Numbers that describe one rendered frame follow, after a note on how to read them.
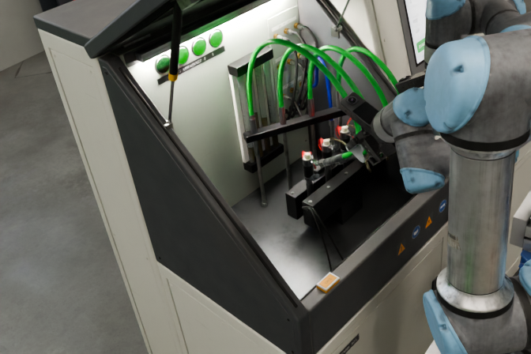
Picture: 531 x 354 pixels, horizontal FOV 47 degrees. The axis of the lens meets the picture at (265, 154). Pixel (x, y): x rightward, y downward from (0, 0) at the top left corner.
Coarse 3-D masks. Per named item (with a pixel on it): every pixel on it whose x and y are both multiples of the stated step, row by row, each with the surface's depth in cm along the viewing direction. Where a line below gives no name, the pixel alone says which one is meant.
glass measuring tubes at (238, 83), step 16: (240, 64) 168; (256, 64) 171; (240, 80) 170; (256, 80) 176; (240, 96) 173; (256, 96) 180; (272, 96) 182; (240, 112) 177; (256, 112) 179; (272, 112) 185; (240, 128) 180; (240, 144) 183; (272, 144) 193
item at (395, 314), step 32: (416, 256) 171; (384, 288) 163; (416, 288) 179; (352, 320) 155; (384, 320) 170; (416, 320) 188; (320, 352) 148; (352, 352) 161; (384, 352) 178; (416, 352) 198
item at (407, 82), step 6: (420, 72) 140; (402, 78) 141; (408, 78) 140; (414, 78) 137; (420, 78) 136; (396, 84) 142; (402, 84) 140; (408, 84) 139; (414, 84) 137; (420, 84) 136; (402, 90) 141
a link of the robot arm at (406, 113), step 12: (396, 96) 117; (408, 96) 113; (420, 96) 114; (384, 108) 122; (396, 108) 115; (408, 108) 113; (420, 108) 113; (384, 120) 121; (396, 120) 116; (408, 120) 113; (420, 120) 113; (396, 132) 116; (408, 132) 115
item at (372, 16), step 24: (336, 0) 176; (360, 0) 170; (384, 0) 174; (360, 24) 174; (384, 24) 176; (384, 48) 177; (384, 72) 179; (408, 72) 186; (528, 144) 210; (528, 168) 220; (528, 192) 229
